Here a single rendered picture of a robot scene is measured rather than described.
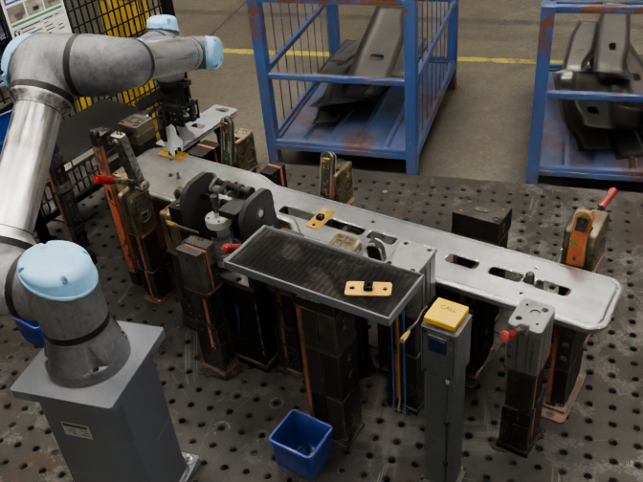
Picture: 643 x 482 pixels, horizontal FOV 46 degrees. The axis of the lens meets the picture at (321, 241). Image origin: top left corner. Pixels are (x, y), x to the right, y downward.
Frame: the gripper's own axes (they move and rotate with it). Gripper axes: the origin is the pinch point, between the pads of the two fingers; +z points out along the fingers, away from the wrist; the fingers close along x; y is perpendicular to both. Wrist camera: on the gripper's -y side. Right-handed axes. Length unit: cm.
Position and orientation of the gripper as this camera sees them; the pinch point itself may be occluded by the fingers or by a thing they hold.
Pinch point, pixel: (174, 149)
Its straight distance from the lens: 208.6
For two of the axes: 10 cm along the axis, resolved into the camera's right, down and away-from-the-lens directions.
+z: 0.4, 8.6, 5.1
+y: 8.9, 2.0, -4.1
